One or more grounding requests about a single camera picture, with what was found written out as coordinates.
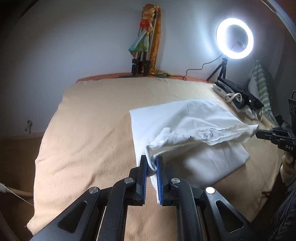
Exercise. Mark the gloved right hand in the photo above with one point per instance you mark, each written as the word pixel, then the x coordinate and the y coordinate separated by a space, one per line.
pixel 287 169

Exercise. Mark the green striped pillow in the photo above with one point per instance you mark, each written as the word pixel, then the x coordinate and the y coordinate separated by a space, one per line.
pixel 261 86

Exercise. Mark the white clip desk lamp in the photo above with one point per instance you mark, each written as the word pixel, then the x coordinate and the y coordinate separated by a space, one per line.
pixel 22 195

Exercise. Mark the folded tripod with scarf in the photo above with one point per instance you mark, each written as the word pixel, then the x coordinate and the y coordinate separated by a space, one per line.
pixel 146 46

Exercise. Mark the black folded garment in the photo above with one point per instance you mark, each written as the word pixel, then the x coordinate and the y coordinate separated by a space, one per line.
pixel 247 96

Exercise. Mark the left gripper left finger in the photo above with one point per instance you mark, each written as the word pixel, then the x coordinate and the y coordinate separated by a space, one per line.
pixel 99 214

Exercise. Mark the tan blanket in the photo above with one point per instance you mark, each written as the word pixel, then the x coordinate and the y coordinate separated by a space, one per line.
pixel 88 142

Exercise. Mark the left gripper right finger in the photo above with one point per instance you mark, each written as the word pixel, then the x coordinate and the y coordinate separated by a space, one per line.
pixel 202 214

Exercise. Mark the white t-shirt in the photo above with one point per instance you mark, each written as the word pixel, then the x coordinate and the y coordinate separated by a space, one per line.
pixel 200 140

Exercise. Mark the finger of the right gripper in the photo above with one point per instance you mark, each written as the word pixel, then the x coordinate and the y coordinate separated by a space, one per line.
pixel 268 135

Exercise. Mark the black mini tripod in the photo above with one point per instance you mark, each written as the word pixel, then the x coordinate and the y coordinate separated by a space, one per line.
pixel 222 68

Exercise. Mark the orange floral bed sheet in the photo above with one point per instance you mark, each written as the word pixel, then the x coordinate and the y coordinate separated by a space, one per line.
pixel 129 75

